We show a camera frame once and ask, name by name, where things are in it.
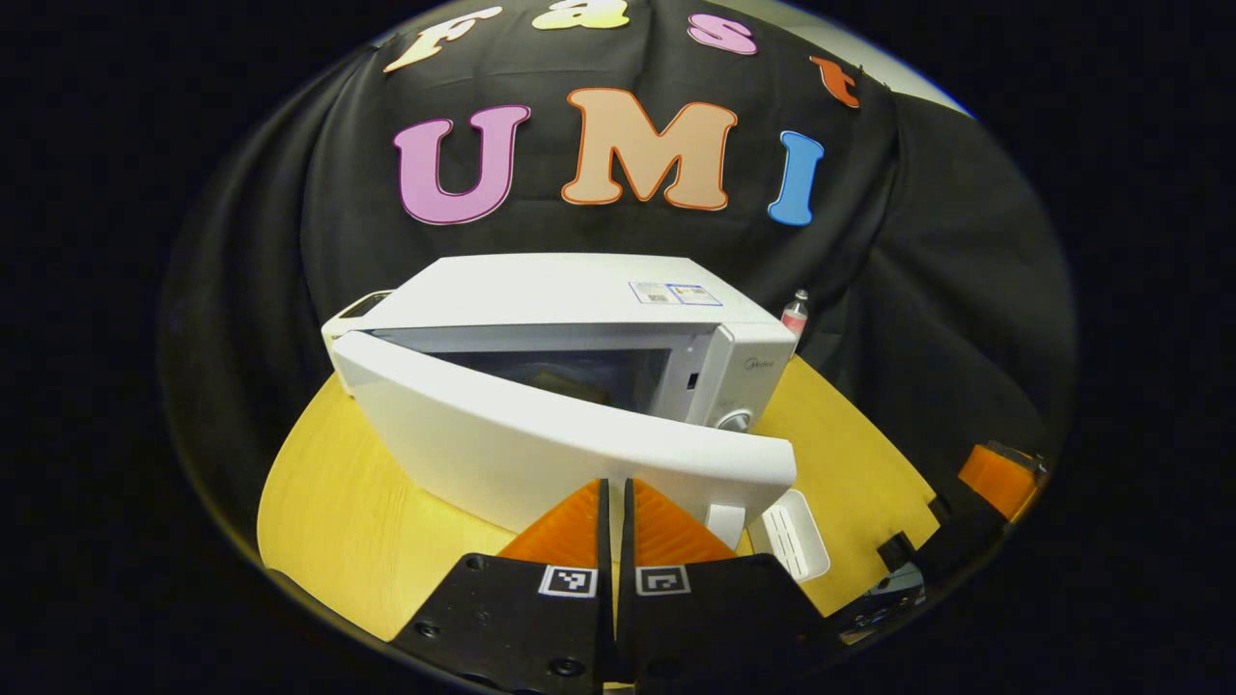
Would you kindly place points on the white microwave oven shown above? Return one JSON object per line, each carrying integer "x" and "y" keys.
{"x": 541, "y": 444}

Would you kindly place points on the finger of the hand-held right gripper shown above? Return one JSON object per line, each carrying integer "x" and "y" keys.
{"x": 999, "y": 478}

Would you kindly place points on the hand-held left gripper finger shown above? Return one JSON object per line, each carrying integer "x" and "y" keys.
{"x": 628, "y": 541}
{"x": 603, "y": 541}

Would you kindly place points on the small clear bottle pink label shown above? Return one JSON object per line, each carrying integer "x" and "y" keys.
{"x": 795, "y": 314}

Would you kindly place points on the black backdrop cloth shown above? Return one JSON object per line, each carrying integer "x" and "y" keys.
{"x": 946, "y": 290}

